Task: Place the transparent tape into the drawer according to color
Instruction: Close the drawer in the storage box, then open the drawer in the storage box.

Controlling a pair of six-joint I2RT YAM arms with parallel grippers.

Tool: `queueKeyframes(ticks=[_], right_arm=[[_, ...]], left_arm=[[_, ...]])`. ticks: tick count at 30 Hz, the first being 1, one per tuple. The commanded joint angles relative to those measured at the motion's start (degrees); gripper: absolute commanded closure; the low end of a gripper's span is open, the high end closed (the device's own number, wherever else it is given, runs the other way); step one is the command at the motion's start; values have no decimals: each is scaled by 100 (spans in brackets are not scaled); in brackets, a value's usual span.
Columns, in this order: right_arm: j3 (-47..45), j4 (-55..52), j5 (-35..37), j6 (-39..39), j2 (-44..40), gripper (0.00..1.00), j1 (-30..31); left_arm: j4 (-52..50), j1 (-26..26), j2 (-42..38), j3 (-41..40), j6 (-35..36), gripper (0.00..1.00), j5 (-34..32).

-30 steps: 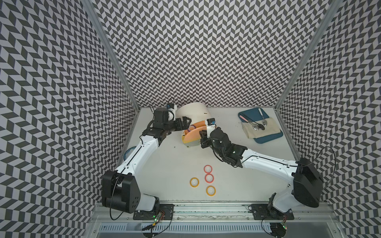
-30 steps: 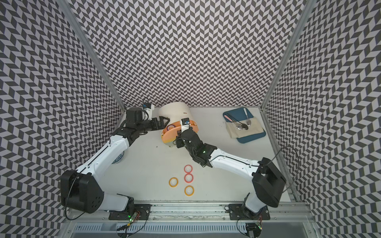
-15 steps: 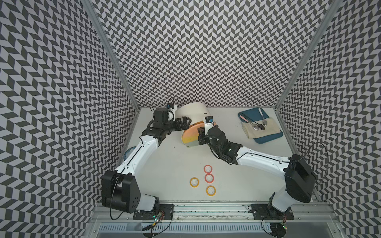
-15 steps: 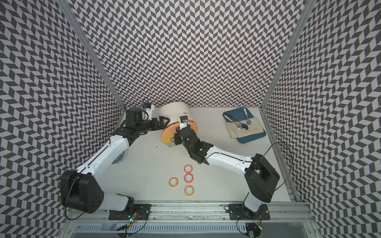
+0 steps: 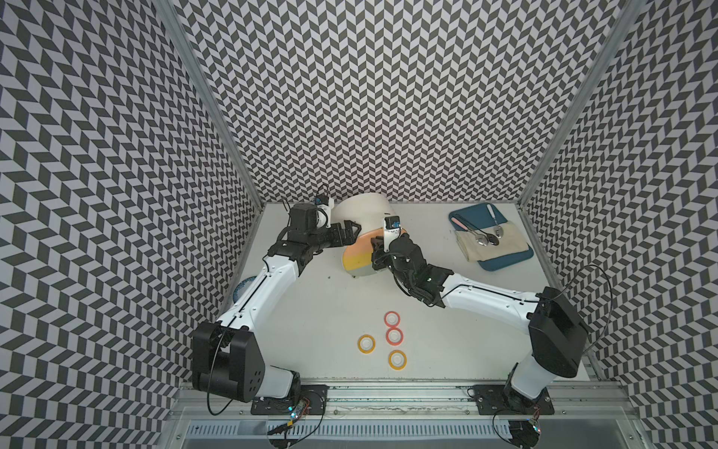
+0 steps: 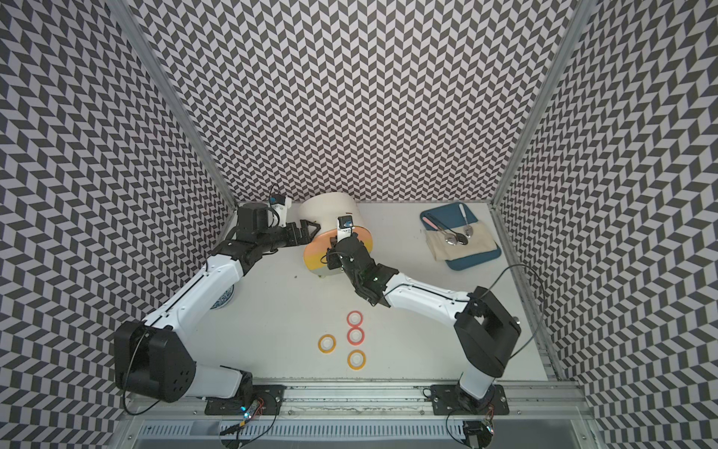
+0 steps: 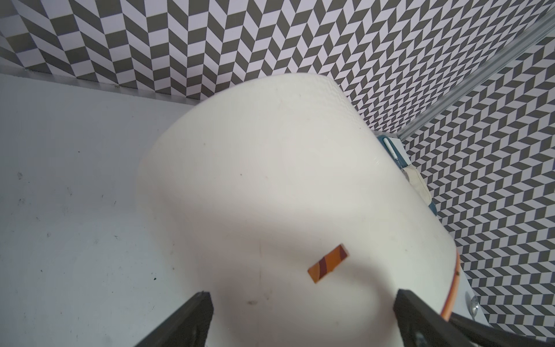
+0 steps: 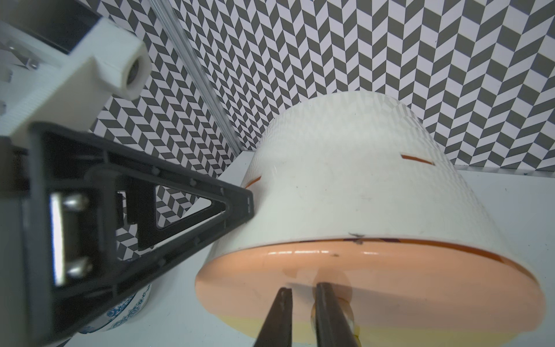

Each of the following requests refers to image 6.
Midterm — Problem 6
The red tape roll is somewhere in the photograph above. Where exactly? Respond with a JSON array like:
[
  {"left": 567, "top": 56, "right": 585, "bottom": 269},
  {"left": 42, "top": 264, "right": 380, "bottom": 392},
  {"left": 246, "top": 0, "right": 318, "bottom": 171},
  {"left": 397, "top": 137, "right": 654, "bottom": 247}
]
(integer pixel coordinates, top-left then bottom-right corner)
[
  {"left": 347, "top": 327, "right": 366, "bottom": 346},
  {"left": 346, "top": 311, "right": 364, "bottom": 329}
]

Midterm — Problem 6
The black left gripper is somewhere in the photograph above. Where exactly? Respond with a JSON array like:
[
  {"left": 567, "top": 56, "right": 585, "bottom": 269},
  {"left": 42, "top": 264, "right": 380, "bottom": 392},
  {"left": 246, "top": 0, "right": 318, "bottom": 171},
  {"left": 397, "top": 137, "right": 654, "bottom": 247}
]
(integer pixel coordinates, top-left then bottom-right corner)
[{"left": 258, "top": 219, "right": 322, "bottom": 254}]

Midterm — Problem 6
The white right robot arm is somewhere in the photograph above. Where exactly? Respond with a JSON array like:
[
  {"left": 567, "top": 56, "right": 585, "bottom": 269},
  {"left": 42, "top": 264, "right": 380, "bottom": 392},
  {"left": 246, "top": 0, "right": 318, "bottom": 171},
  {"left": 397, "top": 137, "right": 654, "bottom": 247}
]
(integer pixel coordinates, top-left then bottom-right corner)
[{"left": 325, "top": 234, "right": 522, "bottom": 402}]

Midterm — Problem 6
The pink handled spoon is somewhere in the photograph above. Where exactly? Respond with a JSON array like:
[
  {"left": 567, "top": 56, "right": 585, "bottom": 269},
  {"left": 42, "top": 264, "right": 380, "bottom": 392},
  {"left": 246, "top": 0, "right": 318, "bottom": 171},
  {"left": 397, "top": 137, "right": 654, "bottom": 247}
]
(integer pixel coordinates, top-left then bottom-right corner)
[{"left": 422, "top": 217, "right": 458, "bottom": 246}]

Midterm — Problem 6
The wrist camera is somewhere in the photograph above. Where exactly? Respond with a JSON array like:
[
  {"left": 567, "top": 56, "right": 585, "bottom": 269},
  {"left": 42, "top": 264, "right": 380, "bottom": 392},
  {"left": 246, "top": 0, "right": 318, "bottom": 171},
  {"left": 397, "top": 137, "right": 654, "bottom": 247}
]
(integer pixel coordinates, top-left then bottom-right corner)
[
  {"left": 337, "top": 214, "right": 355, "bottom": 242},
  {"left": 269, "top": 194, "right": 293, "bottom": 227}
]

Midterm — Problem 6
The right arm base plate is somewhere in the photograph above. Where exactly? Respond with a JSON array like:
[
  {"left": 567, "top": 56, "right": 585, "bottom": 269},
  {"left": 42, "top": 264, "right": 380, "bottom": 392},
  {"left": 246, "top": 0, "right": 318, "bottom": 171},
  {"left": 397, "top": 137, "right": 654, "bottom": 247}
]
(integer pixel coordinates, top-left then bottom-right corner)
[{"left": 428, "top": 385, "right": 510, "bottom": 416}]

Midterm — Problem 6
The red tape roll lower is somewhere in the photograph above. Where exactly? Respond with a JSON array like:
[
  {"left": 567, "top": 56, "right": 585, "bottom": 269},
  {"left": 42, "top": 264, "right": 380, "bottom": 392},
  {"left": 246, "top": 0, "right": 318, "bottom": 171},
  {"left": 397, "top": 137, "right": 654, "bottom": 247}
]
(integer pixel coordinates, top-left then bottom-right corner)
[{"left": 347, "top": 327, "right": 366, "bottom": 346}]

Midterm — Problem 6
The white round drawer cabinet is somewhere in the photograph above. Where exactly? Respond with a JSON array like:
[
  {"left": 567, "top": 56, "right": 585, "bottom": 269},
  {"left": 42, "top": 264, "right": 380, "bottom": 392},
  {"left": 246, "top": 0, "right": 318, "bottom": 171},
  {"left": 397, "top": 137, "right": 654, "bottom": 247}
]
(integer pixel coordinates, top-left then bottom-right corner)
[{"left": 296, "top": 192, "right": 376, "bottom": 278}]

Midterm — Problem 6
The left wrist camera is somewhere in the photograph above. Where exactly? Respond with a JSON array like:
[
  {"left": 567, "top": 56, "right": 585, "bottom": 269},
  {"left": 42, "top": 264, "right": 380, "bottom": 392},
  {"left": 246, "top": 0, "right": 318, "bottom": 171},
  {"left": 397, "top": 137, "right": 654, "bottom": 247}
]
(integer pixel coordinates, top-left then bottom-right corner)
[{"left": 269, "top": 194, "right": 293, "bottom": 227}]

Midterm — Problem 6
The teal tray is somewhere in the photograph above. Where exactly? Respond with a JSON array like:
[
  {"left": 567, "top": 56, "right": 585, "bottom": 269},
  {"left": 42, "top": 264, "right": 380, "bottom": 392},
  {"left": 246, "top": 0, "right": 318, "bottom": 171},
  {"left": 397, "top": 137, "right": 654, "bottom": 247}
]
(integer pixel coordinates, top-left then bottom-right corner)
[{"left": 419, "top": 202, "right": 502, "bottom": 271}]

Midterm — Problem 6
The red tape roll upper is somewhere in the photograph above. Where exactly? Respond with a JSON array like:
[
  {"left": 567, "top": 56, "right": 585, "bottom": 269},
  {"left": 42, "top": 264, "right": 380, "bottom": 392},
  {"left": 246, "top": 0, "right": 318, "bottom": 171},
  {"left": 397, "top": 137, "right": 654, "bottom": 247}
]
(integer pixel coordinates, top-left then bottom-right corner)
[{"left": 346, "top": 311, "right": 364, "bottom": 329}]

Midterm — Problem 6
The yellow drawer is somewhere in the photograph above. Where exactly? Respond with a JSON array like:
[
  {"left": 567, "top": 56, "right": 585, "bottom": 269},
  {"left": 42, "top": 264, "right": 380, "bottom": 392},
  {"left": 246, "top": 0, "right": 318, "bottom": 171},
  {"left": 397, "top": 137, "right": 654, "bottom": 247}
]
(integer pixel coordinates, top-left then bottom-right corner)
[{"left": 308, "top": 264, "right": 340, "bottom": 277}]

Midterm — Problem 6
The beige folded cloth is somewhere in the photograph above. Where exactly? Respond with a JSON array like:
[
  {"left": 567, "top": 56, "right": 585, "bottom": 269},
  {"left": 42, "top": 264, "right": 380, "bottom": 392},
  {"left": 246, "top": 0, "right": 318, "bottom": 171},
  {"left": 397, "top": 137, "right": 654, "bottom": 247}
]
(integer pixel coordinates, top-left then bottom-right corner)
[{"left": 426, "top": 222, "right": 498, "bottom": 261}]

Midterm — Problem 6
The orange top drawer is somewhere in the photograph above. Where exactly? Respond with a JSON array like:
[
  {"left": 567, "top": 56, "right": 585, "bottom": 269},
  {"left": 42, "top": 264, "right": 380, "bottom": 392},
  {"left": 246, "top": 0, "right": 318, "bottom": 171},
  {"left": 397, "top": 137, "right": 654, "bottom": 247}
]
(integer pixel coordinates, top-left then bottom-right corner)
[{"left": 303, "top": 226, "right": 373, "bottom": 269}]

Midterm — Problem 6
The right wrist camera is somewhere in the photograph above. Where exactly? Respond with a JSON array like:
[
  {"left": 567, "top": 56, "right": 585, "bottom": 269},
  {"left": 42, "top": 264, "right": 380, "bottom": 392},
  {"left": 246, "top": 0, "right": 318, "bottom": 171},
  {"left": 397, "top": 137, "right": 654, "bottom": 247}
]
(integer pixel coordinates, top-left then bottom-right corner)
[{"left": 337, "top": 214, "right": 355, "bottom": 242}]

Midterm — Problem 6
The yellow tape roll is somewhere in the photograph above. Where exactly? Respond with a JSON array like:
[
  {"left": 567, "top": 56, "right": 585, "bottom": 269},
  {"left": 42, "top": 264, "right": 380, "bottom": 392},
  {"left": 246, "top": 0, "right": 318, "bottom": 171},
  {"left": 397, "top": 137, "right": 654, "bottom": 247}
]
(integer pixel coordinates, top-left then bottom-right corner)
[
  {"left": 347, "top": 350, "right": 366, "bottom": 370},
  {"left": 318, "top": 334, "right": 337, "bottom": 354}
]

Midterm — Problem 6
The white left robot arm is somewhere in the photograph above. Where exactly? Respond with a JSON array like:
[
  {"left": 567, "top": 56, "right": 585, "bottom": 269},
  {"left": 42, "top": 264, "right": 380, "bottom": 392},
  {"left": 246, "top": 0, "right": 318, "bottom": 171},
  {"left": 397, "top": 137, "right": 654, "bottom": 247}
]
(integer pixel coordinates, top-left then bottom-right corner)
[{"left": 113, "top": 202, "right": 321, "bottom": 403}]

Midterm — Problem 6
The black handled spoon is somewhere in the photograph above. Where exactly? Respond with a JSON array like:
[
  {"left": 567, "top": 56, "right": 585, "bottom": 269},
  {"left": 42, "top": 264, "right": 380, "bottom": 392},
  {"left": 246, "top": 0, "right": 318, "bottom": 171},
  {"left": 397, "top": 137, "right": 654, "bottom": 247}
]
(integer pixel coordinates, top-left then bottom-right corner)
[{"left": 426, "top": 214, "right": 469, "bottom": 245}]

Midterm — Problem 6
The white handled spoon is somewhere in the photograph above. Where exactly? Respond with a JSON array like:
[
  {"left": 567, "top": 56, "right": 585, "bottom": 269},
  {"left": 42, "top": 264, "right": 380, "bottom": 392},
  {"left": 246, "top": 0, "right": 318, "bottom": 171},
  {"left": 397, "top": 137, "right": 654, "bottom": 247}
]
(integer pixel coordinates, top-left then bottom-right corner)
[{"left": 459, "top": 203, "right": 474, "bottom": 239}]

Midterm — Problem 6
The aluminium front rail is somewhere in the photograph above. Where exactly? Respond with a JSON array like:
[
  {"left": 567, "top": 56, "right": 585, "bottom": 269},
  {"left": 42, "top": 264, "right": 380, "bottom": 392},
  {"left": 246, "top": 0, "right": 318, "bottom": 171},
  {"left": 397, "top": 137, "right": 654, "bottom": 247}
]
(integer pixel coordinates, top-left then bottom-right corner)
[{"left": 120, "top": 379, "right": 596, "bottom": 422}]

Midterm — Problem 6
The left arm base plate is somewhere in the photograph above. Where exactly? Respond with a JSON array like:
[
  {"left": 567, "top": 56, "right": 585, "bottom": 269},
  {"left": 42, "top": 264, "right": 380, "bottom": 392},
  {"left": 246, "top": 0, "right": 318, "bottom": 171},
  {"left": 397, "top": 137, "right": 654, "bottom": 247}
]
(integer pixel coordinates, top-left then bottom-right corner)
[{"left": 204, "top": 385, "right": 286, "bottom": 418}]

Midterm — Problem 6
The blue patterned bowl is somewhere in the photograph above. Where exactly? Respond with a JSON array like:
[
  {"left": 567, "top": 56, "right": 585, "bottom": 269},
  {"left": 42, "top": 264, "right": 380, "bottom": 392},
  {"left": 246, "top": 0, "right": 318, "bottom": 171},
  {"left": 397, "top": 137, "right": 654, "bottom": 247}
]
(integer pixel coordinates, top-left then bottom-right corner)
[{"left": 211, "top": 286, "right": 236, "bottom": 310}]

